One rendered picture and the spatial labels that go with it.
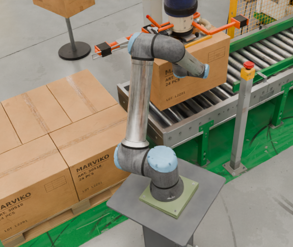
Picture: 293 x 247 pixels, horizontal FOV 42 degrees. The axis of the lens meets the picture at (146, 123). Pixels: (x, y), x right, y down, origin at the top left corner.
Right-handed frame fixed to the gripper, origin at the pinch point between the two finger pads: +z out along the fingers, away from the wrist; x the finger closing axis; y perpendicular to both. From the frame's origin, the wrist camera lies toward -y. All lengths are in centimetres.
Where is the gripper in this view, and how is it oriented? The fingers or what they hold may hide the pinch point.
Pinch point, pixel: (147, 33)
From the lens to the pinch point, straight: 262.9
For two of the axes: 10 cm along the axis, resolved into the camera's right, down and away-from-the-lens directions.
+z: -5.2, -5.6, 6.5
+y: 8.5, -3.9, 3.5
